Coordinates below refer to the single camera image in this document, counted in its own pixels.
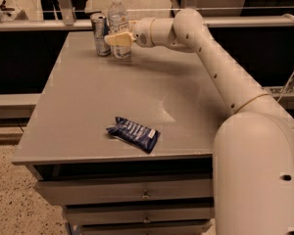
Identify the grey metal railing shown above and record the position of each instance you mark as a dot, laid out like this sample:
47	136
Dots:
84	25

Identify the dark blue snack packet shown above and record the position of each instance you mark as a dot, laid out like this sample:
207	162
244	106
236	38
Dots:
135	134

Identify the clear plastic water bottle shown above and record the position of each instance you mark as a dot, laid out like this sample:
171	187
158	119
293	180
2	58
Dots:
119	21

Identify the top grey drawer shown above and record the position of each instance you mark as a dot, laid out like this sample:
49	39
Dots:
125	189

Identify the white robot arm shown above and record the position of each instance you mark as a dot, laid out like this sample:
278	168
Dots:
253	151

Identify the bottom grey drawer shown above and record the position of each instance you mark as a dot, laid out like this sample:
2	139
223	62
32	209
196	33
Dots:
189	227

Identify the grey drawer cabinet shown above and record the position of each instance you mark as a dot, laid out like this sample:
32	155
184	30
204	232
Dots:
66	137

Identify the grey drawer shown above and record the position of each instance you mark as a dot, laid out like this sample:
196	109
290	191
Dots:
139	213
189	227
125	189

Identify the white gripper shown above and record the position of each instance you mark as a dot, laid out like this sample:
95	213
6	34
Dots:
141	32

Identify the middle grey drawer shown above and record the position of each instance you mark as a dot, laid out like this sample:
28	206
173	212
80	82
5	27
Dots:
139	213

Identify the silver blue redbull can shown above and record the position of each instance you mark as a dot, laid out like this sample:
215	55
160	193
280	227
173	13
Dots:
100	30

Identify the metal support post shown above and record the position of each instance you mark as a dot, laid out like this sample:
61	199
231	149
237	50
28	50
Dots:
67	11

